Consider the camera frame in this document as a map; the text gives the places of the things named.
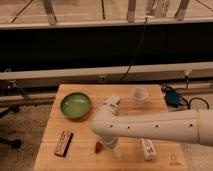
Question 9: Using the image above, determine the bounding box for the white sponge block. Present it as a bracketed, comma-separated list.
[103, 95, 120, 115]

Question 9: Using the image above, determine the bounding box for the black cable beside table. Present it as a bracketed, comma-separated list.
[161, 83, 210, 111]

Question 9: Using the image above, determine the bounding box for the red chili pepper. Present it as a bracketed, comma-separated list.
[95, 141, 104, 154]

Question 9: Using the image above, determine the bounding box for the clear plastic cup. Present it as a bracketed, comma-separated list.
[131, 87, 149, 108]

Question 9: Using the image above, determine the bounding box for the white tube with label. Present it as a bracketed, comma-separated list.
[141, 139, 157, 160]

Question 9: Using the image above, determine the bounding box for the blue box on floor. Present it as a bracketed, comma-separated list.
[165, 91, 181, 107]

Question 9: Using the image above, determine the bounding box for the brown chocolate bar box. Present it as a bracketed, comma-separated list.
[55, 130, 73, 157]

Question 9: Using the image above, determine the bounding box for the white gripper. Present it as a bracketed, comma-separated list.
[100, 136, 122, 159]

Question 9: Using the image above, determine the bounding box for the green bowl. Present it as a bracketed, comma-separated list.
[60, 92, 92, 119]

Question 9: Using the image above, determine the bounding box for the black office chair base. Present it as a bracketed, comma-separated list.
[0, 105, 23, 150]

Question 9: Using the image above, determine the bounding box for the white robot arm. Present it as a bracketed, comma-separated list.
[91, 109, 213, 147]

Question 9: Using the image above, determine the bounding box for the black hanging cable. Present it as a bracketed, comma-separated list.
[119, 16, 149, 82]

